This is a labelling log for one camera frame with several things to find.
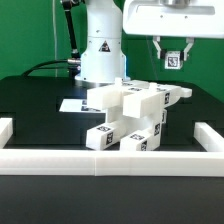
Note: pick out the white fence frame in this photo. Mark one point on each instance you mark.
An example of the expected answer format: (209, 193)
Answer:
(104, 163)

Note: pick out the white tagged flat board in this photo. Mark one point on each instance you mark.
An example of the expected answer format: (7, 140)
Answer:
(76, 105)

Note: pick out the white chair seat part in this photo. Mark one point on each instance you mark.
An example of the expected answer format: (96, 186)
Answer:
(152, 123)

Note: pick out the white short tagged block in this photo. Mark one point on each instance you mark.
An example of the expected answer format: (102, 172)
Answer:
(105, 135)

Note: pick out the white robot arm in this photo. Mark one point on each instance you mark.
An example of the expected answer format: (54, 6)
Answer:
(103, 61)

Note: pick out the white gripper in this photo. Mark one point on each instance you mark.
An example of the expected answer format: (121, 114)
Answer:
(196, 19)

